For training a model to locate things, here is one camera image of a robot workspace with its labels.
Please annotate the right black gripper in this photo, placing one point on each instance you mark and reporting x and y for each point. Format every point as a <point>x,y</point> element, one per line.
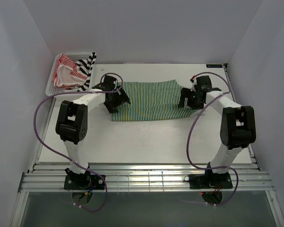
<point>188,99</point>

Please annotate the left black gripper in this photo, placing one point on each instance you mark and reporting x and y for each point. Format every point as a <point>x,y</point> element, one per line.
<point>116,100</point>

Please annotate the green white striped tank top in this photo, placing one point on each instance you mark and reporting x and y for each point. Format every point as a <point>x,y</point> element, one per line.
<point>152,101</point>

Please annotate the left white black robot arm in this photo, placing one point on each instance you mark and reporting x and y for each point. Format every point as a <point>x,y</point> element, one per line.
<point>72,123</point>

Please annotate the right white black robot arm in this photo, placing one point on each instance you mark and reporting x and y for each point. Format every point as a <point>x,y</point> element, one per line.
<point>237,130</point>

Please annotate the black white striped tank top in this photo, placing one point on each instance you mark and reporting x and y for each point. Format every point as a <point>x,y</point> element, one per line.
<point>86,67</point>

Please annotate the red white striped tank top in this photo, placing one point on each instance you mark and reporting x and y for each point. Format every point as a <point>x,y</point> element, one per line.
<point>67,74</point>

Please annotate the blue label sticker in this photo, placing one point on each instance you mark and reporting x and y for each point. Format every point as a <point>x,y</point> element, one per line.
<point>214,65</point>

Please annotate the white plastic basket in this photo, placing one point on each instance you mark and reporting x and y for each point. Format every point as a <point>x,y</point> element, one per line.
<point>75,56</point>

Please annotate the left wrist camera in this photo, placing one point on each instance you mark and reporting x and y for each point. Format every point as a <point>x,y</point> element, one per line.
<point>109,83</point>

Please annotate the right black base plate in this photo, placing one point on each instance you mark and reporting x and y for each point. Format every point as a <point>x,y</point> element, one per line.
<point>202,181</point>

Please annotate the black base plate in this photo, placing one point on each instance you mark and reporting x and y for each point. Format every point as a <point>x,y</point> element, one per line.
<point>202,181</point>
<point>88,182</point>

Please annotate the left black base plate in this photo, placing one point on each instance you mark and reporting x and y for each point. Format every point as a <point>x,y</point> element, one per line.
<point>88,182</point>

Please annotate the aluminium rail frame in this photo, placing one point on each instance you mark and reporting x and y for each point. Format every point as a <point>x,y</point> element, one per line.
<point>142,178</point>

